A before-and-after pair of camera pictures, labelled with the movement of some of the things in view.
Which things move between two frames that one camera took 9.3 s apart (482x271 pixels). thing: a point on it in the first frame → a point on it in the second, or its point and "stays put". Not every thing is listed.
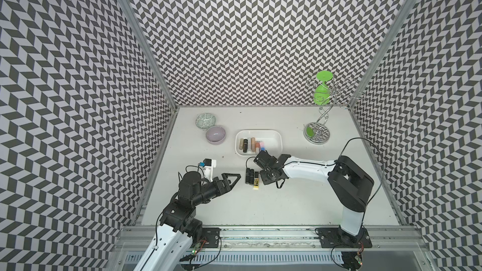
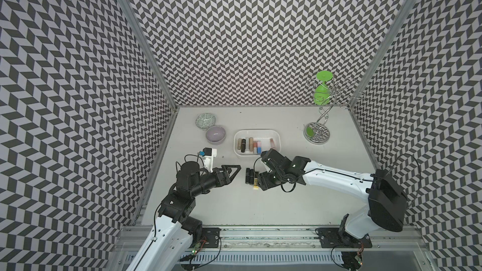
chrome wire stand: x=336 y=91 stays put
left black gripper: x=225 y=182 → x=225 y=179
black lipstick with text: x=247 y=175 stays put
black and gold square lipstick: x=256 y=180 stays put
